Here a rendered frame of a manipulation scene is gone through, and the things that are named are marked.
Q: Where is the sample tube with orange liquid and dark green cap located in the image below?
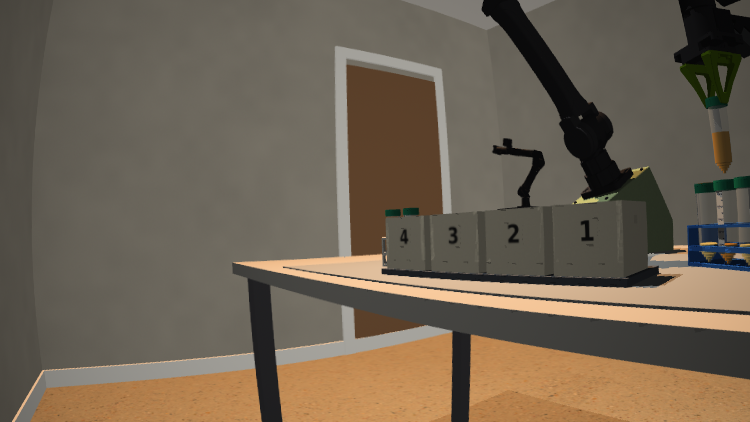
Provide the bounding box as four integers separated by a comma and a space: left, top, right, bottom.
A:
705, 96, 733, 173

